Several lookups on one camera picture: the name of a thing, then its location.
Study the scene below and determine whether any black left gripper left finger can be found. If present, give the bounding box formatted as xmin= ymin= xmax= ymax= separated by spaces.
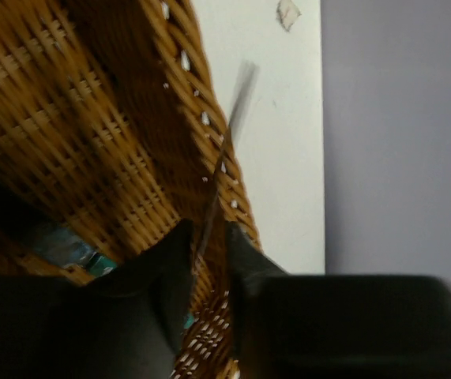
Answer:
xmin=0 ymin=220 xmax=193 ymax=378

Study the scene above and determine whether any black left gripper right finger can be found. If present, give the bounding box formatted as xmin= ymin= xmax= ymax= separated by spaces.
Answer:
xmin=225 ymin=223 xmax=451 ymax=378

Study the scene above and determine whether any dark handle knife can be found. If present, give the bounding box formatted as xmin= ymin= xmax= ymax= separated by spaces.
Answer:
xmin=195 ymin=61 xmax=258 ymax=260

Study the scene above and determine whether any wicker cutlery tray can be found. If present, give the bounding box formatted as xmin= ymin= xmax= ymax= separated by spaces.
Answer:
xmin=0 ymin=1 xmax=258 ymax=378

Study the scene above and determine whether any small white paper scrap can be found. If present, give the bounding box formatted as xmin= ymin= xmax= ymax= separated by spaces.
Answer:
xmin=276 ymin=0 xmax=301 ymax=32

